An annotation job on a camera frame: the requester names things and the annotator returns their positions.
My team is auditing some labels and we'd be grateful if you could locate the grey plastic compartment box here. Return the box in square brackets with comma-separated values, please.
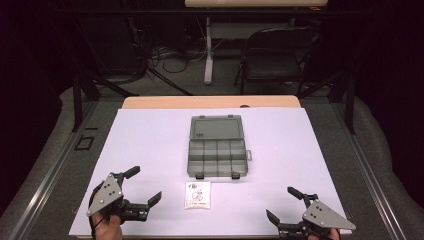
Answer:
[186, 114, 253, 181]

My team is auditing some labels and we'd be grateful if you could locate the person's left hand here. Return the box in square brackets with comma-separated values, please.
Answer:
[91, 213, 124, 240]

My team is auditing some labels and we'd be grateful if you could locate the white table cover sheet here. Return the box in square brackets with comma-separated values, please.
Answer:
[68, 106, 353, 239]

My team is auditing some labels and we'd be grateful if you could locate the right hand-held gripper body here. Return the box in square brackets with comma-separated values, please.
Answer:
[277, 193, 357, 239]

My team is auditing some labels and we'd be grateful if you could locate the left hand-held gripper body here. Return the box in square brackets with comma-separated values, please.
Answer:
[86, 171, 150, 224]

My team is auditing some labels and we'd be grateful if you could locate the person's right hand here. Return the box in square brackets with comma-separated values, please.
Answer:
[307, 228, 341, 240]

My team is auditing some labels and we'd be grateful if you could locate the white-legged background table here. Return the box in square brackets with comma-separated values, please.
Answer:
[184, 0, 330, 86]

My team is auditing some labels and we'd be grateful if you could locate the black metal stand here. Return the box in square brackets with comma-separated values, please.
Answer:
[297, 70, 357, 135]
[70, 19, 139, 133]

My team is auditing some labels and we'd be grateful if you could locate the metal floor rail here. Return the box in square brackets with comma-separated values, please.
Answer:
[331, 101, 408, 240]
[9, 101, 98, 240]

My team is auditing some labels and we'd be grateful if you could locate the black gripper cord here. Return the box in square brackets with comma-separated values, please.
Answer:
[87, 180, 105, 240]

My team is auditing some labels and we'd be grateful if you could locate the tangle of floor cables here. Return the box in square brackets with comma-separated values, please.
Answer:
[131, 18, 209, 84]

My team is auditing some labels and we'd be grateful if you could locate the small white printed packet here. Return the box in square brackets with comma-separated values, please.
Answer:
[184, 181, 212, 211]

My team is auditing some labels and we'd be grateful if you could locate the black folding chair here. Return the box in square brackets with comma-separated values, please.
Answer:
[233, 26, 322, 97]

